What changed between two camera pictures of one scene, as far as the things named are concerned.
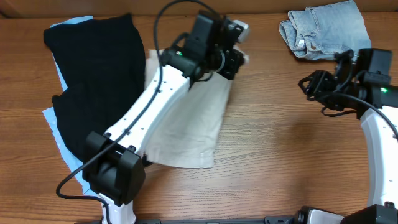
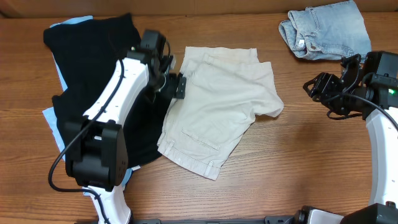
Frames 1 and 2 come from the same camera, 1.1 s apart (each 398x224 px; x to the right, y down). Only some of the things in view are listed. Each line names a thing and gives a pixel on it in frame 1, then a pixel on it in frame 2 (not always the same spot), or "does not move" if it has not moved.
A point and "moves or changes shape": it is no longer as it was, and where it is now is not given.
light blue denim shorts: (321, 32) does not move
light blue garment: (69, 153) does not move
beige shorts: (187, 137) moves or changes shape
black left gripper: (234, 64) to (180, 86)
